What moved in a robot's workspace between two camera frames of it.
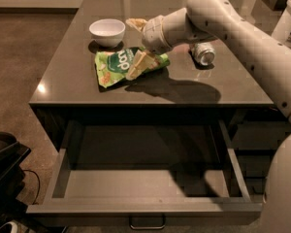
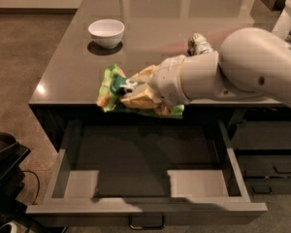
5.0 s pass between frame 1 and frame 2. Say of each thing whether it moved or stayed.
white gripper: moved
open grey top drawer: stayed
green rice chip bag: moved
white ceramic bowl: stayed
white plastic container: stayed
